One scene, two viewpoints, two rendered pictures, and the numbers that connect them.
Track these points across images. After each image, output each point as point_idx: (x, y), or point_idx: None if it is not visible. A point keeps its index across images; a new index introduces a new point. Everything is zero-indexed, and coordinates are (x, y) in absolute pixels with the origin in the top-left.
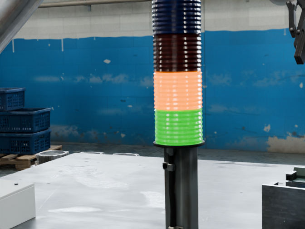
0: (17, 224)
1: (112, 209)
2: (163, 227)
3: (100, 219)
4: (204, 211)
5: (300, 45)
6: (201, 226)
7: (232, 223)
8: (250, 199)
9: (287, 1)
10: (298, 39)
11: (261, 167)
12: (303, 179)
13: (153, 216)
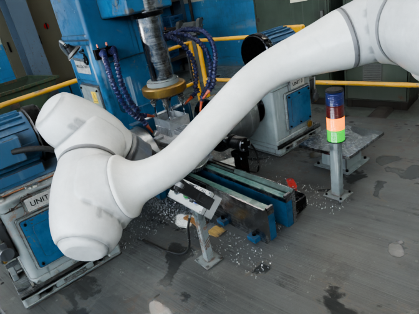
0: None
1: (391, 310)
2: (343, 267)
3: (396, 287)
4: (310, 292)
5: None
6: (317, 266)
7: (295, 266)
8: (263, 313)
9: (182, 179)
10: (203, 192)
11: None
12: (263, 208)
13: (351, 286)
